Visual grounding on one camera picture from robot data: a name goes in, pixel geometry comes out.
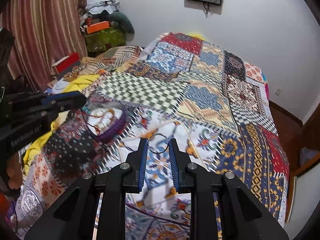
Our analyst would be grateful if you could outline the silver ring bangle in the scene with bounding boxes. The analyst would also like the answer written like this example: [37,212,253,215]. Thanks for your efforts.
[148,132,169,154]

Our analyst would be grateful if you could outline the red thread bracelet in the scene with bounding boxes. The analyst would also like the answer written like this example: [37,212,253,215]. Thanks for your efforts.
[81,109,118,137]

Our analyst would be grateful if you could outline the person's left hand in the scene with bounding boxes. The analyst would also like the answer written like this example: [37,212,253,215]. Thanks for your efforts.
[7,152,23,189]

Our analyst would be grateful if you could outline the red box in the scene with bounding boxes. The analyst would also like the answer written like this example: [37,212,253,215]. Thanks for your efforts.
[52,52,79,74]

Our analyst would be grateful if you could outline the purple heart-shaped tin box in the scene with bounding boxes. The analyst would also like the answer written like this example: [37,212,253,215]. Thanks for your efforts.
[82,102,126,144]

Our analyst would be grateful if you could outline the colourful patchwork bedspread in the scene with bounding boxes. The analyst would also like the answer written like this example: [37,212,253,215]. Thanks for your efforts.
[10,31,291,240]

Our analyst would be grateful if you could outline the green patterned box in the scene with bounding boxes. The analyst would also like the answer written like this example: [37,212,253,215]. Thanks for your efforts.
[84,27,126,52]

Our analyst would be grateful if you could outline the orange box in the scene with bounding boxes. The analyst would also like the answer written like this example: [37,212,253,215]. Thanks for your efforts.
[86,21,110,34]

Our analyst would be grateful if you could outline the striped brown curtain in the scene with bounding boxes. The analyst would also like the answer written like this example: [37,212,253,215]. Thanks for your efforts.
[1,0,87,90]

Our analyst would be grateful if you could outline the dark green cushion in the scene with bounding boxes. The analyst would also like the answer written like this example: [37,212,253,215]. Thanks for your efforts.
[99,10,135,35]

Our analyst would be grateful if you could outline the grey clothes pile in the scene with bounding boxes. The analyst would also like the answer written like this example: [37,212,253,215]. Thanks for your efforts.
[86,0,120,16]

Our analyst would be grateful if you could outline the wooden door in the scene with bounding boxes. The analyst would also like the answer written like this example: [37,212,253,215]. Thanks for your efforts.
[285,105,319,223]

